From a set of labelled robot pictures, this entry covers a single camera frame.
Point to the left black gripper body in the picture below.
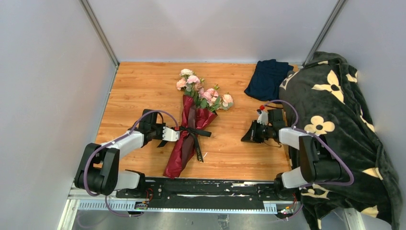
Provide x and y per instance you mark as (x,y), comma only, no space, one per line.
(158,131)

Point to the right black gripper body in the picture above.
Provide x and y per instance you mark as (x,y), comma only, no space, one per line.
(263,132)

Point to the black printed ribbon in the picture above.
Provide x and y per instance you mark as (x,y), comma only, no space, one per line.
(190,143)

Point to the maroon wrapping paper sheet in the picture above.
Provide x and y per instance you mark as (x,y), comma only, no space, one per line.
(194,121)

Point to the pink fake flower bunch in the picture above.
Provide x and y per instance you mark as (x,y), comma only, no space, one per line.
(209,98)

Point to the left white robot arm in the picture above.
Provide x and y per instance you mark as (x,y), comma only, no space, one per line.
(98,172)

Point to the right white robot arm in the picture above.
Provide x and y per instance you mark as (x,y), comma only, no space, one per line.
(311,161)

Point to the dark blue folded cloth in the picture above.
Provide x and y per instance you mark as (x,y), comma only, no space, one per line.
(266,79)

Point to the black floral blanket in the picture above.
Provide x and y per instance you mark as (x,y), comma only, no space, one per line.
(324,98)

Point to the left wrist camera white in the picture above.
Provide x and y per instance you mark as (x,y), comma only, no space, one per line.
(170,134)

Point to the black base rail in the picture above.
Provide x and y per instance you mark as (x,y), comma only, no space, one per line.
(209,194)

